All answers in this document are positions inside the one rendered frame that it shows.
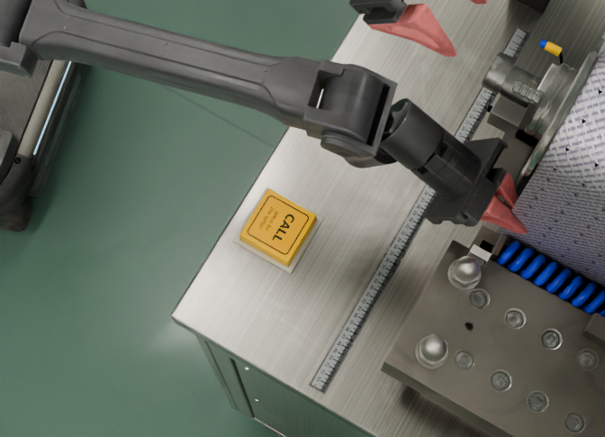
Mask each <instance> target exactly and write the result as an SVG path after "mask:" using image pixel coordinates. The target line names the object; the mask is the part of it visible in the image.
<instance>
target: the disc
mask: <svg viewBox="0 0 605 437"><path fill-rule="evenodd" d="M604 42H605V40H604V39H603V38H600V39H599V40H598V42H597V44H596V45H595V47H594V49H593V50H592V52H591V56H590V57H589V59H588V61H587V62H586V64H585V66H584V68H583V70H582V72H581V74H580V76H579V77H578V79H577V80H576V82H575V84H574V86H573V88H572V90H571V92H570V94H569V96H568V97H567V98H566V100H565V102H564V104H563V106H562V108H561V110H560V111H559V113H558V115H557V117H556V118H555V120H554V122H553V124H552V125H551V127H550V129H549V131H548V132H547V134H546V137H545V138H544V140H543V141H542V143H541V144H540V146H539V148H538V150H537V152H536V154H535V155H534V157H533V159H532V160H531V161H530V162H529V164H528V167H527V168H526V170H525V172H524V176H525V177H528V176H529V174H530V173H531V171H532V170H533V168H534V167H535V166H536V164H537V161H538V160H539V158H540V156H541V155H542V153H543V151H544V149H545V148H546V146H547V144H548V143H549V141H550V139H551V137H552V136H553V134H554V132H555V130H556V128H557V126H558V124H559V123H560V122H561V120H562V118H563V116H564V114H565V112H566V110H567V109H568V107H569V105H570V103H571V102H572V101H573V98H574V96H575V95H576V93H577V91H578V89H579V87H580V86H581V84H582V82H583V80H584V79H585V77H586V75H587V73H588V71H589V70H590V68H591V65H592V63H593V61H594V60H595V59H596V57H597V55H598V53H599V51H600V49H601V47H602V45H603V43H604Z"/></svg>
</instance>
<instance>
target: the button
mask: <svg viewBox="0 0 605 437"><path fill-rule="evenodd" d="M315 223H316V215H315V214H313V213H311V212H310V211H308V210H306V209H304V208H302V207H301V206H299V205H297V204H295V203H294V202H292V201H290V200H288V199H287V198H285V197H283V196H280V195H279V194H277V193H276V192H274V191H272V190H271V189H268V190H267V191H266V193H265V194H264V196H263V198H262V199H261V201H260V202H259V204H258V206H257V208H256V209H255V211H254V213H253V214H252V215H251V216H250V218H249V220H248V222H247V223H246V225H245V227H244V228H243V230H242V231H241V233H240V238H241V240H242V241H244V242H245V243H247V244H249V245H250V246H252V247H254V248H256V249H257V250H260V251H262V252H264V253H265V254H266V255H268V256H270V257H271V258H273V259H276V260H277V261H279V262H281V263H283V264H284V265H286V266H289V265H290V264H291V262H292V261H293V258H294V257H295V255H296V253H297V252H298V250H299V249H300V248H301V246H302V245H303V242H304V241H305V239H306V237H307V236H308V234H309V232H310V231H311V229H312V227H313V225H314V224H315Z"/></svg>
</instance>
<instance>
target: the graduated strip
mask: <svg viewBox="0 0 605 437"><path fill-rule="evenodd" d="M531 35H532V34H531V33H529V32H526V31H524V30H523V29H521V28H519V27H518V26H517V28H516V29H515V31H514V33H513V34H512V35H511V37H510V39H509V41H508V43H507V45H506V46H505V48H504V50H503V51H502V53H504V54H506V55H508V56H510V57H512V58H514V59H518V58H519V55H520V53H521V52H522V51H523V49H524V47H525V46H526V44H527V42H528V40H529V38H530V36H531ZM496 96H497V94H495V93H493V92H492V91H490V90H488V89H486V88H484V87H483V86H482V88H481V89H480V91H479V93H478V95H477V96H476V98H475V100H474V101H473V103H472V105H471V106H470V108H469V110H468V112H467V113H466V115H465V117H464V119H463V121H462V122H461V123H460V125H459V127H458V128H457V130H456V133H455V134H454V137H455V138H457V139H458V140H459V141H460V142H462V143H463V144H464V145H465V144H466V143H467V142H468V141H470V140H471V139H472V138H473V136H474V134H475V132H476V130H477V129H478V127H479V125H480V124H481V122H482V120H483V118H484V117H485V115H486V113H487V111H486V110H487V108H488V107H489V105H492V102H493V100H494V99H495V97H496ZM436 194H437V192H436V191H434V190H433V189H432V188H431V187H429V186H428V185H427V184H425V186H424V187H423V189H422V190H421V192H420V194H419V196H418V198H417V200H416V201H415V203H414V205H413V206H412V208H411V210H410V211H409V213H408V215H407V217H406V218H405V220H404V222H403V223H402V226H401V228H400V229H399V231H398V232H397V233H396V235H395V237H394V239H393V241H392V243H391V245H390V246H389V248H388V250H387V251H386V253H385V254H384V256H383V258H382V260H381V261H380V263H379V265H378V267H377V268H376V270H375V272H374V274H373V276H372V277H371V278H370V280H369V282H368V284H367V285H366V288H365V289H364V291H363V293H362V295H361V296H360V297H359V299H358V300H357V303H356V305H355V306H354V308H353V310H352V312H351V313H350V315H349V317H348V318H347V320H346V322H345V323H344V325H343V327H342V328H341V330H340V332H339V334H338V336H337V338H336V339H335V341H334V342H333V344H332V345H331V347H330V350H329V351H328V353H327V355H326V356H325V358H324V360H323V362H322V363H321V365H320V366H319V368H318V370H317V372H316V373H315V375H314V377H313V379H312V381H311V383H310V384H309V386H311V387H313V388H315V389H317V390H319V391H320V392H321V393H323V394H324V395H325V393H326V392H327V390H328V388H329V386H330V384H331V382H332V380H333V379H334V377H335V376H336V374H337V373H338V371H339V368H340V367H341V365H342V363H343V362H344V360H345V358H346V356H347V355H348V353H349V351H350V350H351V348H352V346H353V344H354V343H355V341H356V339H357V337H358V335H359V334H360V333H361V331H362V329H363V327H364V326H365V324H366V321H367V320H368V318H369V316H370V314H371V313H372V312H373V310H374V308H375V306H376V304H377V303H378V301H379V299H380V297H381V296H382V294H383V292H384V291H385V289H386V287H387V285H388V284H389V282H390V280H391V278H392V277H393V274H394V273H395V271H396V269H397V268H398V267H399V265H400V263H401V261H402V259H403V257H404V255H405V254H406V252H407V250H408V249H409V247H410V246H411V244H412V242H413V240H414V238H415V237H416V235H417V233H418V231H419V230H420V227H421V226H422V225H423V223H424V221H425V219H426V218H425V213H426V212H427V211H428V209H429V206H430V205H431V203H432V201H433V199H434V198H435V196H436Z"/></svg>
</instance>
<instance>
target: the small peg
mask: <svg viewBox="0 0 605 437"><path fill-rule="evenodd" d="M511 91H512V93H514V94H515V95H519V96H520V97H522V98H526V100H528V101H529V102H532V103H533V104H534V105H538V103H539V101H540V100H541V98H542V96H543V94H544V92H543V91H541V90H537V88H535V87H533V86H531V85H530V84H528V83H524V81H522V80H520V79H518V80H517V82H516V83H515V85H514V87H513V88H512V90H511Z"/></svg>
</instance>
